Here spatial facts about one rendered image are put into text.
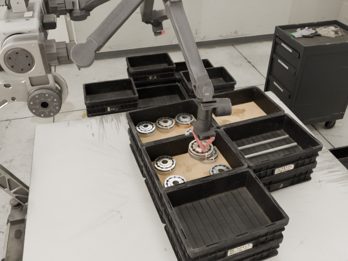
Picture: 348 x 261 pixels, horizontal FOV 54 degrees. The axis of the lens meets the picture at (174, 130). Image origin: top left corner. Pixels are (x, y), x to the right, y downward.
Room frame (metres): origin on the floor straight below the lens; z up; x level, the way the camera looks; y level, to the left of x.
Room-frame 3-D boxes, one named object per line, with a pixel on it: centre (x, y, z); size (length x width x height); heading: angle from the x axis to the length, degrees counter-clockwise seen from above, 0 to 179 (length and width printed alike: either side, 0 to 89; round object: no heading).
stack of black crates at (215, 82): (2.51, -0.28, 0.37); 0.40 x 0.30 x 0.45; 105
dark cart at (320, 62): (2.70, -1.21, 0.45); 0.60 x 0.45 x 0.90; 105
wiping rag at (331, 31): (2.78, -1.31, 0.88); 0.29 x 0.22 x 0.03; 105
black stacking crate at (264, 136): (1.28, -0.46, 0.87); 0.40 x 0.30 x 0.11; 110
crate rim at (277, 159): (1.28, -0.46, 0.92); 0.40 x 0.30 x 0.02; 110
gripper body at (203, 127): (1.08, -0.12, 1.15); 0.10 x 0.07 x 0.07; 19
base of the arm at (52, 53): (1.09, 0.40, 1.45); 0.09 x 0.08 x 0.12; 15
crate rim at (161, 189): (1.14, -0.08, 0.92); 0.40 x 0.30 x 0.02; 110
